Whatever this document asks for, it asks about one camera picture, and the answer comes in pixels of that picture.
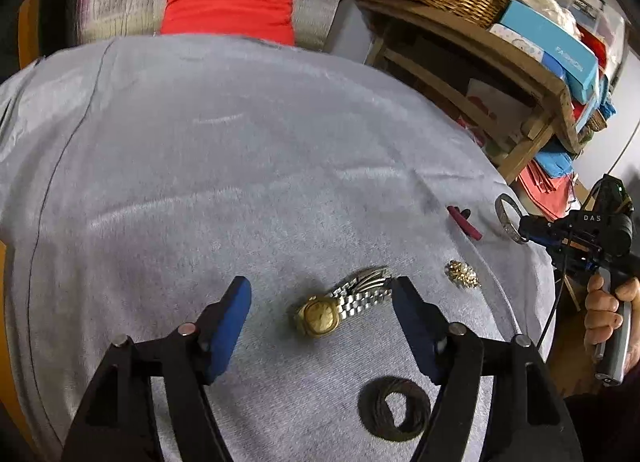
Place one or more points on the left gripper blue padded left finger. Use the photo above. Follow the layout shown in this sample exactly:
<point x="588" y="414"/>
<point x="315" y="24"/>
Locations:
<point x="115" y="420"/>

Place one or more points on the small red cushion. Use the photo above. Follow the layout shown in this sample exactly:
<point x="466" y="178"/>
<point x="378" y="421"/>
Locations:
<point x="262" y="19"/>

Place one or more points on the rhinestone brooch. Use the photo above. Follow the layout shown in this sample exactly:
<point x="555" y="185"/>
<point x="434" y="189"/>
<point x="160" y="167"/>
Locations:
<point x="462" y="275"/>

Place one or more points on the teal fashion box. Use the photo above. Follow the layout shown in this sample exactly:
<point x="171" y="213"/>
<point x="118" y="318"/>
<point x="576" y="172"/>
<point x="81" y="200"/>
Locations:
<point x="578" y="61"/>

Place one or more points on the grey bed sheet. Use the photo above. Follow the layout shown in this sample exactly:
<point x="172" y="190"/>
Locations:
<point x="140" y="175"/>

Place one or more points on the wooden shelf table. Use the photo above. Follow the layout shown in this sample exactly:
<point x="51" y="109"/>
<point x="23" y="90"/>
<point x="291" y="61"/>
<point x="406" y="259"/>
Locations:
<point x="504" y="97"/>

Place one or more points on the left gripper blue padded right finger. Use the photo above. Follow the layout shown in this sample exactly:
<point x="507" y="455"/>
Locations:
<point x="527" y="420"/>

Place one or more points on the gold and silver wristwatch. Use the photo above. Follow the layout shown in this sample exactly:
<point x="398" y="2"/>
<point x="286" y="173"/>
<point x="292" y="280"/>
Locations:
<point x="360" y="291"/>

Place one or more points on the right hand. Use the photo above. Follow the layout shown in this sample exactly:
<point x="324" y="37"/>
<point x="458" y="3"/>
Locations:
<point x="602" y="319"/>

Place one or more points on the white patterned box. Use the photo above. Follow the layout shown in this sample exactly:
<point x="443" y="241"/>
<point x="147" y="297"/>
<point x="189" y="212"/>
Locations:
<point x="529" y="48"/>

